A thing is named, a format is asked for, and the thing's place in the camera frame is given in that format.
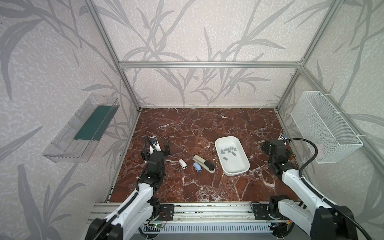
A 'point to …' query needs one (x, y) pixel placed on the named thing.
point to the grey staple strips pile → (229, 149)
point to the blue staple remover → (197, 167)
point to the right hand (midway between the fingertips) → (275, 140)
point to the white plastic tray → (233, 159)
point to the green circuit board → (158, 225)
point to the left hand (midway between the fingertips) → (157, 138)
